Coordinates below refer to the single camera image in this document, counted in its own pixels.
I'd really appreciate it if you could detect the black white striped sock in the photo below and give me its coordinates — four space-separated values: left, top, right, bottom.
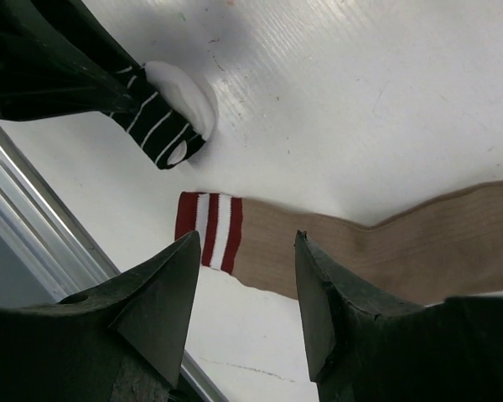
108 61 216 170

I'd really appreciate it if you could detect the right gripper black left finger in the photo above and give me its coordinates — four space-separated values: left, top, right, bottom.
0 232 201 401

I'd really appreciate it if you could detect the aluminium rail frame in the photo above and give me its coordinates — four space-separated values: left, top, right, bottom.
0 127 224 401

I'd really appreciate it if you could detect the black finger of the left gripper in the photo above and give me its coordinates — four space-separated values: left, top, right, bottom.
0 0 147 121

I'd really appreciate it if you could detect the brown sock striped cuff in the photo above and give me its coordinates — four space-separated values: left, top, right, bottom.
174 181 503 305

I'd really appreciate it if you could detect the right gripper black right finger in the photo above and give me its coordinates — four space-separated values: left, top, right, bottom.
294 232 503 401

